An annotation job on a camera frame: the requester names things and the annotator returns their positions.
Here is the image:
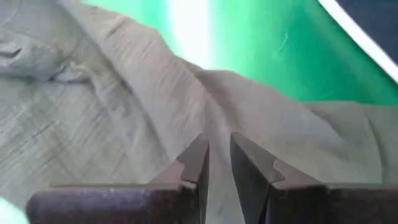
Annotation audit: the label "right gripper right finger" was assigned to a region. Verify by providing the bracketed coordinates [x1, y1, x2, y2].
[229, 132, 398, 224]

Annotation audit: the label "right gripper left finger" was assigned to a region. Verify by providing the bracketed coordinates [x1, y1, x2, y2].
[26, 133, 210, 224]

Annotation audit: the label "dark green garment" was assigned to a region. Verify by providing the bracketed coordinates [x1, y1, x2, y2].
[0, 0, 398, 224]

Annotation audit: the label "navy white striped laundry basket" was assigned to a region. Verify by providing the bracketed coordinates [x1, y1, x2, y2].
[317, 0, 398, 83]

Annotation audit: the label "green table mat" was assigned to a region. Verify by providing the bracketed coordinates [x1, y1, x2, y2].
[0, 0, 398, 224]

